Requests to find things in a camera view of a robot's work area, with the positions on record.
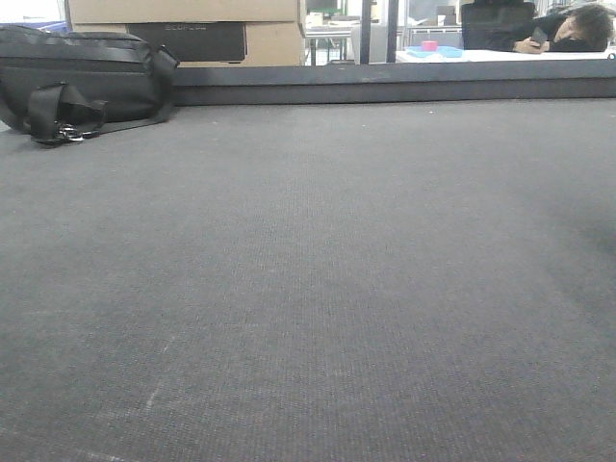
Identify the black shoulder bag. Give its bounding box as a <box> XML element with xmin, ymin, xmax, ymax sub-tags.
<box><xmin>1</xmin><ymin>25</ymin><xmax>179</xmax><ymax>146</ymax></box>

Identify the pink block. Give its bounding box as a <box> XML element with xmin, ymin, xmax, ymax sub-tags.
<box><xmin>421</xmin><ymin>40</ymin><xmax>438</xmax><ymax>52</ymax></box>

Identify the white table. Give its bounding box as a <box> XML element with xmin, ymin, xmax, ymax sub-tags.
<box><xmin>396</xmin><ymin>49</ymin><xmax>615</xmax><ymax>64</ymax></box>

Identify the light blue tray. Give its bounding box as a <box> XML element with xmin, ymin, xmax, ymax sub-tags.
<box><xmin>404</xmin><ymin>46</ymin><xmax>464</xmax><ymax>59</ymax></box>

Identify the black office chair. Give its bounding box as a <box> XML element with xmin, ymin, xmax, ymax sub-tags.
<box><xmin>460</xmin><ymin>1</ymin><xmax>536</xmax><ymax>50</ymax></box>

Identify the large cardboard box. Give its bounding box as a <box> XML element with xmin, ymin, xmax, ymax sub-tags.
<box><xmin>67</xmin><ymin>0</ymin><xmax>306</xmax><ymax>24</ymax></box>

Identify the person in black resting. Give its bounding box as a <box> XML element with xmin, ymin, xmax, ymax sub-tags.
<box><xmin>480</xmin><ymin>4</ymin><xmax>614</xmax><ymax>54</ymax></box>

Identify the black vertical post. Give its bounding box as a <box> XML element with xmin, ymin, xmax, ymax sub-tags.
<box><xmin>386</xmin><ymin>0</ymin><xmax>399</xmax><ymax>64</ymax></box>

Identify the dark conveyor side rail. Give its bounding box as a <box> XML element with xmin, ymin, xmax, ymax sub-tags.
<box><xmin>174</xmin><ymin>58</ymin><xmax>615</xmax><ymax>107</ymax></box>

